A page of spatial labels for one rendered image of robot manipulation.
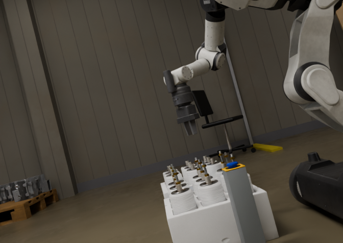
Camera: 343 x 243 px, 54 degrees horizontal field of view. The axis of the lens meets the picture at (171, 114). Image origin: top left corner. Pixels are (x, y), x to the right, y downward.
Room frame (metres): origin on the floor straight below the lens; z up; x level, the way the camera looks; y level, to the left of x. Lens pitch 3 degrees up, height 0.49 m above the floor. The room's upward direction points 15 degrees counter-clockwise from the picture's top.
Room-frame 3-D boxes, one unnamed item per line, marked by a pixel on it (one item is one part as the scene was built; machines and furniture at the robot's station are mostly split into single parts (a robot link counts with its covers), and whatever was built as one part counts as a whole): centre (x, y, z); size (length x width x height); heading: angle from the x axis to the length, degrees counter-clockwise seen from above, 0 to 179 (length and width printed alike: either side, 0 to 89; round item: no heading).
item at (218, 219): (1.47, -0.07, 0.09); 0.39 x 0.39 x 0.18; 4
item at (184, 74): (1.45, -0.06, 0.69); 0.11 x 0.11 x 0.11; 45
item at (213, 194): (1.35, -0.07, 0.16); 0.10 x 0.10 x 0.18
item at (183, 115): (1.47, -0.07, 0.57); 0.13 x 0.10 x 0.12; 37
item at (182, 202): (1.34, 0.04, 0.16); 0.10 x 0.10 x 0.18
